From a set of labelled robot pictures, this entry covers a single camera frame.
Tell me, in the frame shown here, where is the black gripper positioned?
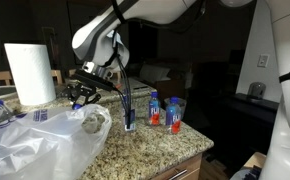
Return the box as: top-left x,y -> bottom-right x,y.
60,83 -> 103,107

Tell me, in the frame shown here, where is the white paper towel roll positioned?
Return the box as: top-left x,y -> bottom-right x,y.
3,43 -> 57,107

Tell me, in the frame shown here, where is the flat black remote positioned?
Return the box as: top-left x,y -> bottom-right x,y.
131,82 -> 151,91

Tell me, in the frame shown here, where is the clear plastic bag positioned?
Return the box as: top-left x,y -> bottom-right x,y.
0,103 -> 113,180

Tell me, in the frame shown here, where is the white cushion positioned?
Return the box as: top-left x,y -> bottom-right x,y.
138,63 -> 171,83

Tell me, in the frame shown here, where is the wooden base cabinet drawer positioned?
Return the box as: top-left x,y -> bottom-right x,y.
149,152 -> 204,180

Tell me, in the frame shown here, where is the dark side table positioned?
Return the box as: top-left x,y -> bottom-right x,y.
218,92 -> 283,158

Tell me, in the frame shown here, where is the grey rounded appliance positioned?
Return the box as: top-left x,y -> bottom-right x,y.
247,82 -> 267,100

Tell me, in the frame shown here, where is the reddish standing frame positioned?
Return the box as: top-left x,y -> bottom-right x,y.
41,26 -> 64,78

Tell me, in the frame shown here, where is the white wall switch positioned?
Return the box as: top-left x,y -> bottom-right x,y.
257,54 -> 270,68

